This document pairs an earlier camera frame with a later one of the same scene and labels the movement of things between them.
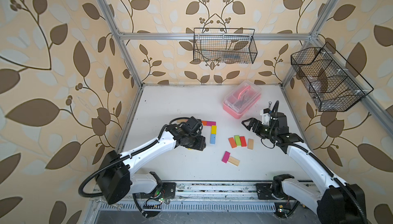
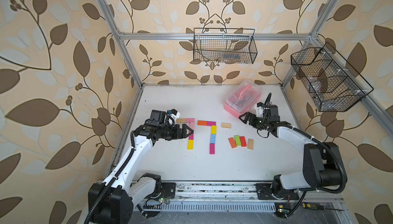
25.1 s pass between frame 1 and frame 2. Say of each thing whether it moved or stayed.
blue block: stayed
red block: stayed
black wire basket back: stayed
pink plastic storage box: stayed
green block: stayed
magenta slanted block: moved
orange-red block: stayed
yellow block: stayed
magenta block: stayed
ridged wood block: moved
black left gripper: moved
